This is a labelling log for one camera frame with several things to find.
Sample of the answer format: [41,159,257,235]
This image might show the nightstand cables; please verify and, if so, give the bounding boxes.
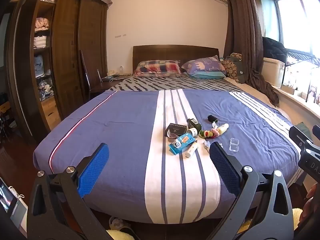
[101,69,132,83]

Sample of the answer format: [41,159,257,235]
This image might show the brown patterned plush cushion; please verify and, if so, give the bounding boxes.
[223,52,243,83]

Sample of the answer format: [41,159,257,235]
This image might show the grey zebra striped sheet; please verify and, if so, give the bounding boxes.
[109,76,247,92]

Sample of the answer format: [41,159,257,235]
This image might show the white tube bottle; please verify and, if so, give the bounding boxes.
[185,142,198,158]

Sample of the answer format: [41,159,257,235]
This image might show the black jacket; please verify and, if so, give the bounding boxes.
[262,36,287,62]

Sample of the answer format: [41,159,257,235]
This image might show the purple elephant print pillow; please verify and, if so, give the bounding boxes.
[181,55,227,74]

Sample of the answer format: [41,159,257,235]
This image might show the grey cushion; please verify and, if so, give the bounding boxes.
[234,56,247,83]

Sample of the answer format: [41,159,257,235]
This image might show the pale yellow small bottle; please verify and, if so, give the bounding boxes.
[216,123,229,135]

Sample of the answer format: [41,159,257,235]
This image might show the dark chair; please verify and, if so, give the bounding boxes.
[79,49,102,100]

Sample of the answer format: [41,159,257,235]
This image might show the plaid pillow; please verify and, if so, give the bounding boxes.
[133,60,182,77]

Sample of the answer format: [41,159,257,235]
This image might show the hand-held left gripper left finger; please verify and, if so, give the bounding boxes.
[26,142,113,240]

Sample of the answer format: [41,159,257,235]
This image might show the white storage box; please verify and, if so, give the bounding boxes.
[262,57,286,88]

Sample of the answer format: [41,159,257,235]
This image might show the dark wooden nightstand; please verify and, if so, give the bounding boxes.
[89,76,130,98]

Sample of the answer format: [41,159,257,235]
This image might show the white striped basket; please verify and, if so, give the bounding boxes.
[33,36,50,49]

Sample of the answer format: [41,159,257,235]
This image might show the blue wipes packet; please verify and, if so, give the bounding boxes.
[168,133,197,155]

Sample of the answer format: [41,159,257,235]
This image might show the black metal rack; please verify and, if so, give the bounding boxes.
[281,48,320,88]

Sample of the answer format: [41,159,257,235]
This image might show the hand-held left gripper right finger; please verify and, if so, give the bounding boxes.
[207,141,294,240]

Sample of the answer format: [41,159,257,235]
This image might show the tablet screen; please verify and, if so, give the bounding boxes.
[0,177,28,238]

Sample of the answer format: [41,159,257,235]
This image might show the window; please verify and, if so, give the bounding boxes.
[257,0,320,57]

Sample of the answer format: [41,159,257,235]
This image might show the dark wooden wardrobe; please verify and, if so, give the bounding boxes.
[4,0,113,144]

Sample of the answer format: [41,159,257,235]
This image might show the row of windowsill figurines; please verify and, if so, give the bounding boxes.
[281,79,320,105]

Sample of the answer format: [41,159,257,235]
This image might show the white cable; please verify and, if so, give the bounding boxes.
[8,186,26,200]

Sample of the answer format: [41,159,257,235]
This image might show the teal pillow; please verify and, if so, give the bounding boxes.
[187,71,225,80]

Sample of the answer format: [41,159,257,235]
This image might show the colourful knitted toy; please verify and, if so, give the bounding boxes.
[199,128,220,138]

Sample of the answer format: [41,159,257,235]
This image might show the person's right hand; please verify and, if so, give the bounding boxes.
[299,184,320,229]

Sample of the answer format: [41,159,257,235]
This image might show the black printed box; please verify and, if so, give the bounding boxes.
[164,123,187,140]

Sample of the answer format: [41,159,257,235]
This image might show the brown curtain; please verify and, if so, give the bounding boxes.
[222,0,280,107]

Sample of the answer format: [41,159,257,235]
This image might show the pink folded clothes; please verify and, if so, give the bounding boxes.
[34,17,51,30]

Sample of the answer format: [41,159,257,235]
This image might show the dark wooden headboard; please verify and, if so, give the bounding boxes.
[132,44,220,71]

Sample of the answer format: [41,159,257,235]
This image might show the yellow fluffy slipper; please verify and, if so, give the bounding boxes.
[236,207,303,234]
[105,228,133,240]

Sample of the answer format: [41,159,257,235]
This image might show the blue white striped bedspread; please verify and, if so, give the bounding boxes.
[33,89,304,224]

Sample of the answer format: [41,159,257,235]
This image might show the grey slipper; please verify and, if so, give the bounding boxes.
[108,216,138,239]

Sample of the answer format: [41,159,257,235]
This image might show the light blue folded clothes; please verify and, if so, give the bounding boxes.
[34,55,51,78]

